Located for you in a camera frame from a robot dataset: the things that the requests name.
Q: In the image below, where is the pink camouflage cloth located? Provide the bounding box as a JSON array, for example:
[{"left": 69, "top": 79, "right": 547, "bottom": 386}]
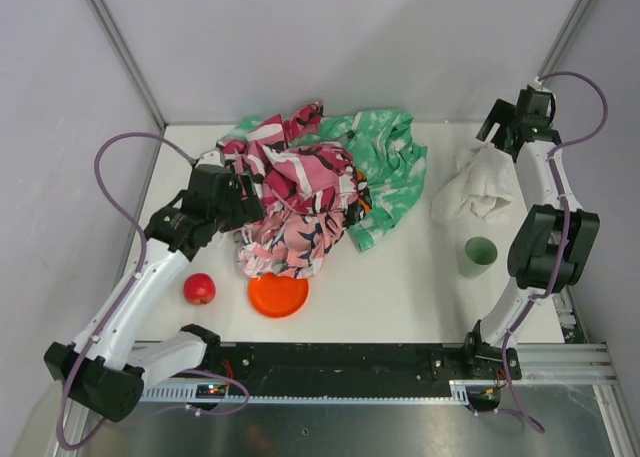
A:
[{"left": 216, "top": 101, "right": 360, "bottom": 215}]

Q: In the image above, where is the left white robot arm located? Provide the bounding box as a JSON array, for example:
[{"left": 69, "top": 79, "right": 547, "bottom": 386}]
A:
[{"left": 44, "top": 163, "right": 265, "bottom": 423}]

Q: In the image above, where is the white cloth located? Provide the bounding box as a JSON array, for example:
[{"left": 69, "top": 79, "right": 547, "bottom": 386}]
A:
[{"left": 431, "top": 145, "right": 515, "bottom": 225}]

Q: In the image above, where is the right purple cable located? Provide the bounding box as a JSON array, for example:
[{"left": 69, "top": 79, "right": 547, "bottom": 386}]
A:
[{"left": 499, "top": 71, "right": 609, "bottom": 436}]

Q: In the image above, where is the grey slotted cable duct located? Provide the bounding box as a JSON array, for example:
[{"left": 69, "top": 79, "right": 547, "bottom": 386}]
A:
[{"left": 140, "top": 379, "right": 501, "bottom": 405}]

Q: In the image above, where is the red apple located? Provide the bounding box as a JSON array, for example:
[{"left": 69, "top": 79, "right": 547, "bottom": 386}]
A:
[{"left": 183, "top": 273, "right": 216, "bottom": 305}]

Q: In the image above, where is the green tie-dye cloth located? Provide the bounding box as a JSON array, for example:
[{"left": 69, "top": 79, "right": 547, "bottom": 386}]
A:
[{"left": 216, "top": 101, "right": 427, "bottom": 252}]

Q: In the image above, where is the orange plastic plate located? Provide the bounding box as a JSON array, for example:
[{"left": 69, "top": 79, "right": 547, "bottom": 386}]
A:
[{"left": 248, "top": 273, "right": 310, "bottom": 318}]

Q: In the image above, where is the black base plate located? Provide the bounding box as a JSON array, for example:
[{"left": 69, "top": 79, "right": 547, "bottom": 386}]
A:
[{"left": 198, "top": 342, "right": 522, "bottom": 399}]

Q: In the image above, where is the aluminium frame rail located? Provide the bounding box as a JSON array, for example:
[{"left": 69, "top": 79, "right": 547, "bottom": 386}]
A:
[{"left": 74, "top": 341, "right": 616, "bottom": 378}]

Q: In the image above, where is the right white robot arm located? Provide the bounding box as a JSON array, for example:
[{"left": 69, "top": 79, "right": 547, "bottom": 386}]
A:
[{"left": 463, "top": 83, "right": 600, "bottom": 379}]

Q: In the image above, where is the orange black camouflage cloth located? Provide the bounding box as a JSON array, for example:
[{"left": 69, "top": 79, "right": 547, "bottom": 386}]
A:
[{"left": 344, "top": 169, "right": 373, "bottom": 228}]

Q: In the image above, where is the light pink navy cloth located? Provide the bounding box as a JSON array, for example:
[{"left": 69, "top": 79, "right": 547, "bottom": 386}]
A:
[{"left": 233, "top": 210, "right": 345, "bottom": 279}]

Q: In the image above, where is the green plastic cup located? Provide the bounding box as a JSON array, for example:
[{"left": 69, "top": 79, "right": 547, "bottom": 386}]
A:
[{"left": 459, "top": 236, "right": 498, "bottom": 278}]

